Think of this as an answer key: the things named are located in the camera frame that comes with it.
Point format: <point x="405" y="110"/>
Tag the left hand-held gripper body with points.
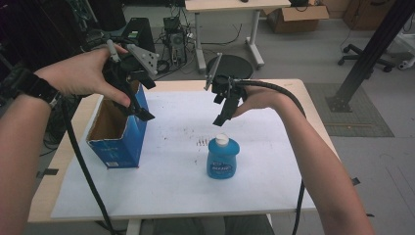
<point x="130" y="65"/>

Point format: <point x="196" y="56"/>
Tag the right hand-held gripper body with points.
<point x="225" y="86"/>

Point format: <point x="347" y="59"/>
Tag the blue cardboard box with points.
<point x="125" y="143"/>

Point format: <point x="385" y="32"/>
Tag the blue bottle with white cap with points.
<point x="222" y="158"/>

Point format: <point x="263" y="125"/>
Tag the person's right hand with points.
<point x="261" y="99"/>

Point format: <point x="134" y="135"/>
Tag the person's left hand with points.
<point x="80" y="75"/>

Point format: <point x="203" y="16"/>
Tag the round black stool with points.
<point x="235" y="67"/>

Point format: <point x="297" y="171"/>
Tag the black box with green label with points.
<point x="138" y="32"/>

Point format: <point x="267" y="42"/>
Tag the black computer tower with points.
<point x="176" y="40"/>

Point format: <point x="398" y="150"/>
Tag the dark equipment rack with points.
<point x="98" y="14"/>

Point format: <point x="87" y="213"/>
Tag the white board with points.
<point x="169" y="189"/>

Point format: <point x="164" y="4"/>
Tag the white desk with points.
<point x="228" y="5"/>

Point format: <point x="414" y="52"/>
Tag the open brown cardboard box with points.
<point x="295" y="19"/>

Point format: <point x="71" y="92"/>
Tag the light wooden table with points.
<point x="57" y="169"/>

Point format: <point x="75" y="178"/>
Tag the black tape strip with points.
<point x="49" y="172"/>
<point x="355" y="181"/>

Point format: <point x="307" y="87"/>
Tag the grey floor mat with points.
<point x="355" y="120"/>

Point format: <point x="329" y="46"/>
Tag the black office chair base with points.
<point x="365" y="58"/>

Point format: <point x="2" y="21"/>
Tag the black metal stand beam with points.
<point x="368" y="54"/>

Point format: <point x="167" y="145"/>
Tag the closed brown cardboard box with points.
<point x="365" y="16"/>

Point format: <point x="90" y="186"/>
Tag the white device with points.
<point x="407" y="64"/>

